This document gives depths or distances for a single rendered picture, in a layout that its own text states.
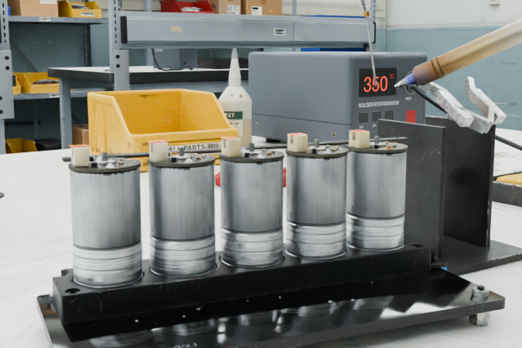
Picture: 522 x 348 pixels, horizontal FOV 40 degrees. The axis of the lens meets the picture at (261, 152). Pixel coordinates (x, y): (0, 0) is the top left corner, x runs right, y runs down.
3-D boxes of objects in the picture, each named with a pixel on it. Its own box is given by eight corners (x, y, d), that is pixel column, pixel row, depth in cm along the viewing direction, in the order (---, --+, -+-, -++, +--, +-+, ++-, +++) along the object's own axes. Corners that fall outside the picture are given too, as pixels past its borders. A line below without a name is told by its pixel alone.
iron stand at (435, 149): (401, 335, 35) (505, 193, 29) (315, 207, 40) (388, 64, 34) (487, 311, 38) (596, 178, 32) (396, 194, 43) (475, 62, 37)
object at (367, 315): (397, 271, 33) (397, 247, 33) (506, 326, 27) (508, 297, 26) (36, 323, 27) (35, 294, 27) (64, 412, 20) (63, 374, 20)
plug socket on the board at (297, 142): (313, 151, 28) (314, 134, 28) (294, 152, 28) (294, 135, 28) (304, 148, 29) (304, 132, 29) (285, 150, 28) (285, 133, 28)
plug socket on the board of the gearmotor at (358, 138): (374, 147, 29) (375, 131, 29) (356, 148, 29) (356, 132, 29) (364, 144, 30) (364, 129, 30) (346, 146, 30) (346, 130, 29)
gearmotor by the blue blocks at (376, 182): (415, 267, 30) (419, 145, 29) (363, 275, 29) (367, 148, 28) (382, 252, 32) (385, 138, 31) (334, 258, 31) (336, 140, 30)
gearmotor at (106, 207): (151, 305, 25) (147, 163, 25) (80, 316, 24) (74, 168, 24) (134, 284, 28) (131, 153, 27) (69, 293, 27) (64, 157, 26)
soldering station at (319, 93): (427, 147, 73) (430, 52, 72) (347, 158, 66) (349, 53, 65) (323, 133, 85) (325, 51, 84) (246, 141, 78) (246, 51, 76)
